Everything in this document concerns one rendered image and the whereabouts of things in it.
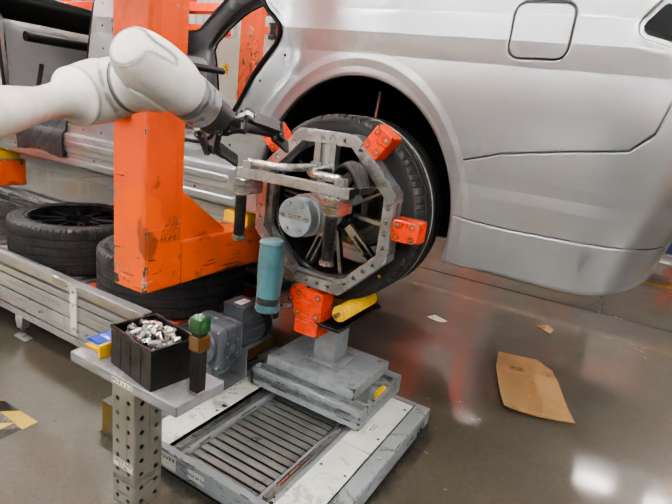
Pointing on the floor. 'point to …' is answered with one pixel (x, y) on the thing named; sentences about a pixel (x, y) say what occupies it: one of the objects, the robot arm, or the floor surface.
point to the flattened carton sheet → (530, 388)
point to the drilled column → (135, 448)
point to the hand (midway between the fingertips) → (259, 152)
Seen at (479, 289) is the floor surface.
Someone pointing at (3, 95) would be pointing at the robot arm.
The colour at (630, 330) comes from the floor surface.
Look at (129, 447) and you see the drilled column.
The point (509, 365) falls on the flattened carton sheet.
